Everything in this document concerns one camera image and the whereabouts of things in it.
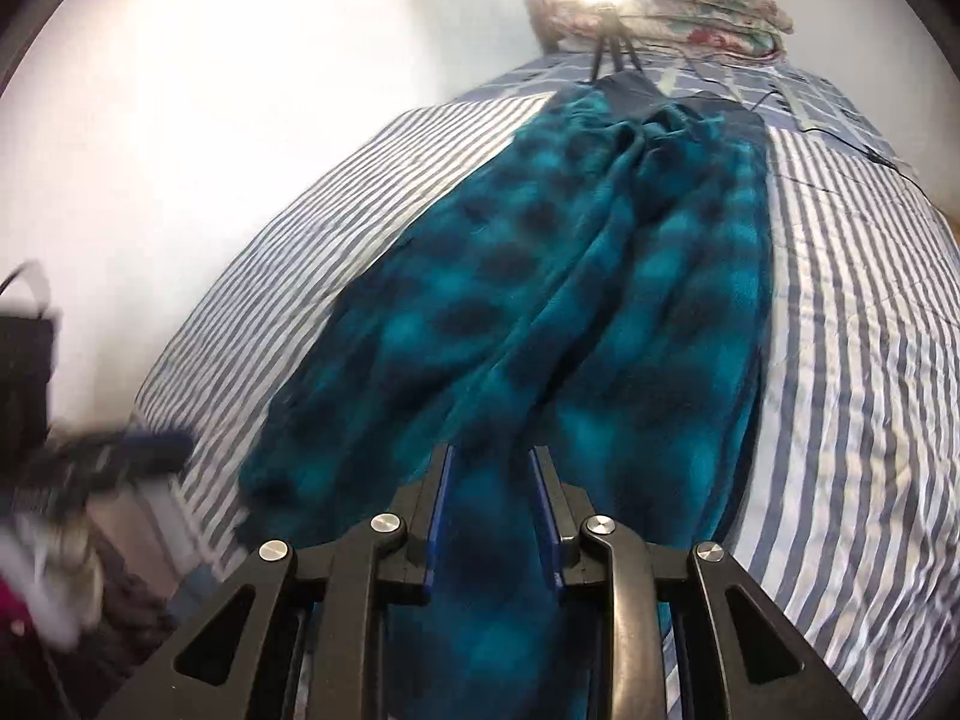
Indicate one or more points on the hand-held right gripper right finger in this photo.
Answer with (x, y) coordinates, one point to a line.
(541, 521)

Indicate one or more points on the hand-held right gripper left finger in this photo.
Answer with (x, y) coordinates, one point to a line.
(437, 521)

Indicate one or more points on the teal plaid fleece garment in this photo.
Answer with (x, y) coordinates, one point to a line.
(570, 300)

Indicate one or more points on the grey striped blanket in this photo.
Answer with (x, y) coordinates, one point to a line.
(840, 360)

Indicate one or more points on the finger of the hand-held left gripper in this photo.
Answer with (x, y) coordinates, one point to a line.
(127, 450)

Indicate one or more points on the blue checked bed sheet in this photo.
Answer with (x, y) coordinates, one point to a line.
(817, 101)

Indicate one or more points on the folded floral quilt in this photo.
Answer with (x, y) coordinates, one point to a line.
(712, 11)

